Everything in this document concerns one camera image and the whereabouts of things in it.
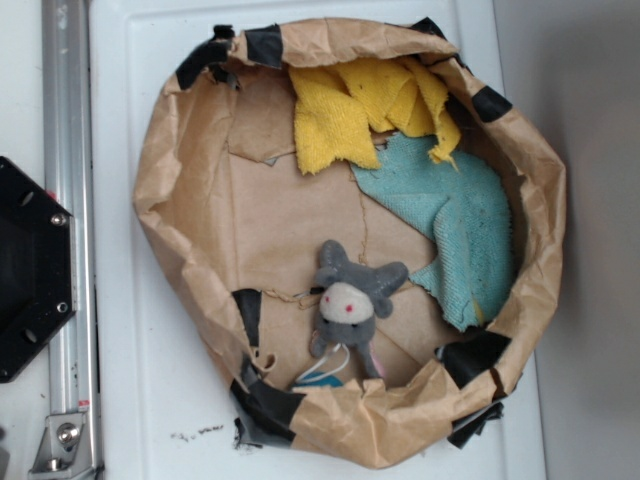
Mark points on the aluminum extrusion rail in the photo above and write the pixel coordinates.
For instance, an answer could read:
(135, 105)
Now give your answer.
(73, 351)

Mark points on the brown paper bag bin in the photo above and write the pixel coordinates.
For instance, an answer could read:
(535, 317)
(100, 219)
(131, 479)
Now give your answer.
(237, 229)

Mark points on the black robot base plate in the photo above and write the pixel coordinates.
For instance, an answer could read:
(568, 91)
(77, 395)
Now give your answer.
(37, 296)

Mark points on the blue round toy tag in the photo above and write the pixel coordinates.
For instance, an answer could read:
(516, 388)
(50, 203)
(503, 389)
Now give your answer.
(317, 379)

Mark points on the gray plush animal toy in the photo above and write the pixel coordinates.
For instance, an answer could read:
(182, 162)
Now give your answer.
(354, 296)

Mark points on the metal corner bracket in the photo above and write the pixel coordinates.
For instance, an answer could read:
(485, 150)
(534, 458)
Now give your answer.
(65, 449)

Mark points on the teal terry cloth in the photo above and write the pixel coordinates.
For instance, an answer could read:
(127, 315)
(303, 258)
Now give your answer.
(463, 209)

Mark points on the yellow terry cloth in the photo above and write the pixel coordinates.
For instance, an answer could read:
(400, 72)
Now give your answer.
(339, 106)

